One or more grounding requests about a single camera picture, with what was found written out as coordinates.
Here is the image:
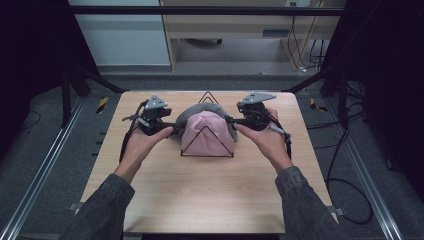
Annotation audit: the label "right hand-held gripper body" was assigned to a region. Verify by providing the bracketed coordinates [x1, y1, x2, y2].
[236, 91, 278, 132]

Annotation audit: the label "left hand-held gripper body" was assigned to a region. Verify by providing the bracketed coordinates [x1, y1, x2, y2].
[121, 94, 174, 136]

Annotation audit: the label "pink beanie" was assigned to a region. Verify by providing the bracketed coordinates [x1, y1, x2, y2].
[180, 110, 236, 158]

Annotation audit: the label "gray beanie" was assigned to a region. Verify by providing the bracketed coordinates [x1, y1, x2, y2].
[169, 102, 240, 143]

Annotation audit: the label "black wire rack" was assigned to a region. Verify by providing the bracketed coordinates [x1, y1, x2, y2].
[180, 90, 235, 159]

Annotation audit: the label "person's left hand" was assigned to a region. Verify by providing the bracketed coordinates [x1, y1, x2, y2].
[113, 113, 175, 185]

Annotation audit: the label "person's right hand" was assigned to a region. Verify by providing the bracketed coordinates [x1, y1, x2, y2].
[233, 107, 295, 176]

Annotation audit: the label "yellow black tape strip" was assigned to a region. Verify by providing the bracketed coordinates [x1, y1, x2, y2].
[309, 97, 329, 113]
[96, 96, 110, 115]

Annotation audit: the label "black stand strut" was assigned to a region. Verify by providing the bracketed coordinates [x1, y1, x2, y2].
[281, 64, 350, 130]
[60, 64, 129, 129]

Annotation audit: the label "white cabinet panel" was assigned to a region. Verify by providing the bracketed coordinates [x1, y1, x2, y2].
[67, 0, 172, 67]

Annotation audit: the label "black curtain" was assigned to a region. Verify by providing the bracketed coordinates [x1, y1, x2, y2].
[0, 0, 101, 161]
[321, 0, 424, 201]

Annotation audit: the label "left hand-held gripper cable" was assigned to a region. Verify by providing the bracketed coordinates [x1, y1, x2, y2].
[118, 99, 150, 165]

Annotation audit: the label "hand-held gripper cable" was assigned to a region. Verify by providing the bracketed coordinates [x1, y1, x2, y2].
[118, 99, 150, 165]
[264, 111, 293, 160]

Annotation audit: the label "right hand-held gripper cable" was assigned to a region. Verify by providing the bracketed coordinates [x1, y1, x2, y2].
[264, 111, 293, 160]

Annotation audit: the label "hanging desk cables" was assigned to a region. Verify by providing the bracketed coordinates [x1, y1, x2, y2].
[287, 1, 326, 73]

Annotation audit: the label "black metal frame bar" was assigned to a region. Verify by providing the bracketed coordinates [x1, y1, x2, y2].
[68, 5, 346, 17]

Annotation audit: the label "aluminium rail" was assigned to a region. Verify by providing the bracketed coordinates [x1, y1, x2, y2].
[0, 96, 86, 240]
[324, 99, 405, 240]

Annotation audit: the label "black floor cable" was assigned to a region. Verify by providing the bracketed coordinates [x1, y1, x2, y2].
[306, 79, 374, 226]

